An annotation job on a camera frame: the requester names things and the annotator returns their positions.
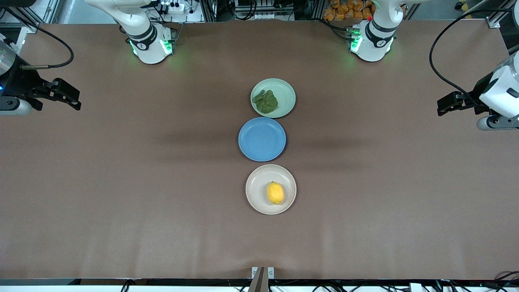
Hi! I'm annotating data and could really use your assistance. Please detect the beige plate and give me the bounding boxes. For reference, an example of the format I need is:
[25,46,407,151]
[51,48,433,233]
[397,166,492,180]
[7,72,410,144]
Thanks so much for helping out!
[245,164,297,215]

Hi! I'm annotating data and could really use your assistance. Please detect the blue plate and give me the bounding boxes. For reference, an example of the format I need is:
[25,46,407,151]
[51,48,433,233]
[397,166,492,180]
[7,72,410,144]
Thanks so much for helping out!
[238,117,287,162]

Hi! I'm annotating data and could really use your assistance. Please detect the yellow lemon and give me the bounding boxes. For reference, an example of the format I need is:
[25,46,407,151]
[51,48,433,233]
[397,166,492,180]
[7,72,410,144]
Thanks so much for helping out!
[266,181,285,205]

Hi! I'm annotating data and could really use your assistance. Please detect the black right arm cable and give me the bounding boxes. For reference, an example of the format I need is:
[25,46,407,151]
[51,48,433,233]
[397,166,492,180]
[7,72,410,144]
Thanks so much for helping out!
[0,5,74,70]

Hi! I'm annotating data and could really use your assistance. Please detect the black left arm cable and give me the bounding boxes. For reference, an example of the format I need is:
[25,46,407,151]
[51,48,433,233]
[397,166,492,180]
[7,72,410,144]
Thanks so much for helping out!
[429,8,519,107]

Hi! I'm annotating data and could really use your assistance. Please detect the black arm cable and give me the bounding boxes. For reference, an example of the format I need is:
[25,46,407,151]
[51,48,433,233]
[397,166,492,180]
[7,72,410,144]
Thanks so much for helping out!
[0,5,74,70]
[429,8,519,107]

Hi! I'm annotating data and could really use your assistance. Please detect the green lettuce leaf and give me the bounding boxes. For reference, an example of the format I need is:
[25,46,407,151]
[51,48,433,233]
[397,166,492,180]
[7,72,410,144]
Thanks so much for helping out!
[252,89,279,114]

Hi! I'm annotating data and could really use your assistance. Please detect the brown camera post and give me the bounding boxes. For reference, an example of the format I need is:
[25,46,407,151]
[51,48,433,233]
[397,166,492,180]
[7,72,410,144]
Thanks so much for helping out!
[248,266,269,292]

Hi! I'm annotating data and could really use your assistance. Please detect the white power strip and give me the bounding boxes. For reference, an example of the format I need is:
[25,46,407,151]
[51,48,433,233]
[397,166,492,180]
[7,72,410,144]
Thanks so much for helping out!
[159,1,186,13]

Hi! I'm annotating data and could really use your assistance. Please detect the black base cable bundle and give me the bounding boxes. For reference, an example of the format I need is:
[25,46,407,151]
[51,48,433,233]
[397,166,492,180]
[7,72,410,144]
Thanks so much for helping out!
[321,18,352,41]

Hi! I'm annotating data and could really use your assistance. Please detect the aluminium frame profile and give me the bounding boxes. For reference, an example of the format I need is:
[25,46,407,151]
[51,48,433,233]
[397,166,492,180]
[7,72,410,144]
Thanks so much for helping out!
[487,0,519,29]

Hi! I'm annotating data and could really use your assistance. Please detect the light green plate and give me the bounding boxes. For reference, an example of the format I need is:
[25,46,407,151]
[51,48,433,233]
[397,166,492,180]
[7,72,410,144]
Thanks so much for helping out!
[250,78,296,119]

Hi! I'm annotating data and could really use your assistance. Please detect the orange snack bags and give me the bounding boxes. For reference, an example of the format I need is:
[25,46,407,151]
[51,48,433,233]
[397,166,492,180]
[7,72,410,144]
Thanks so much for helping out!
[323,0,375,21]

